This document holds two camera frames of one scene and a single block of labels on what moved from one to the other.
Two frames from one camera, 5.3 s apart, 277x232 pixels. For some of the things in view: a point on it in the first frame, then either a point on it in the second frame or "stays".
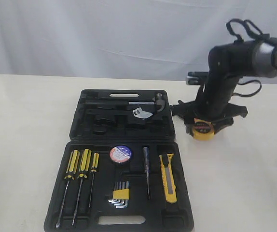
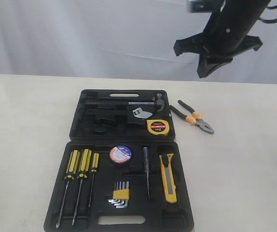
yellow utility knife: x=167 y=163 stays
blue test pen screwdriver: x=145 y=151 stays
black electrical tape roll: x=120 y=154 stays
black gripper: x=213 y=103 -> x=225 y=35
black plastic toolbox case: x=121 y=170 stays
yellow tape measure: x=202 y=130 -> x=158 y=126
